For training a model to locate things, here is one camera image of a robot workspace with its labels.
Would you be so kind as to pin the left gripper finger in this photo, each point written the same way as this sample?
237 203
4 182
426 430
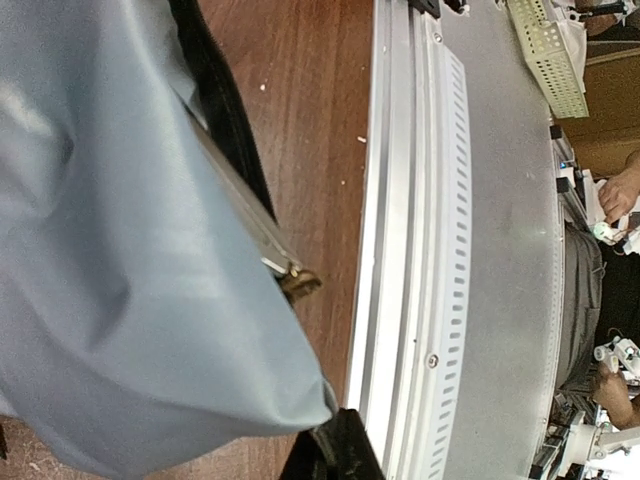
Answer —
337 450

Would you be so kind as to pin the grey zipper pouch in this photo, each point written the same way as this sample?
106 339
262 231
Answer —
140 328

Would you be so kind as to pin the black silver hair clipper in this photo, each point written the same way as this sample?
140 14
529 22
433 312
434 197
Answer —
295 281

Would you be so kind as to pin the person in background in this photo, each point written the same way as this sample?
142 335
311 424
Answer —
601 298

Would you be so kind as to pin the perforated metal tray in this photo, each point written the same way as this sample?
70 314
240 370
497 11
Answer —
554 45

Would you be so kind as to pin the front aluminium rail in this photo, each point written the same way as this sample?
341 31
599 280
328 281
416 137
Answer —
412 291

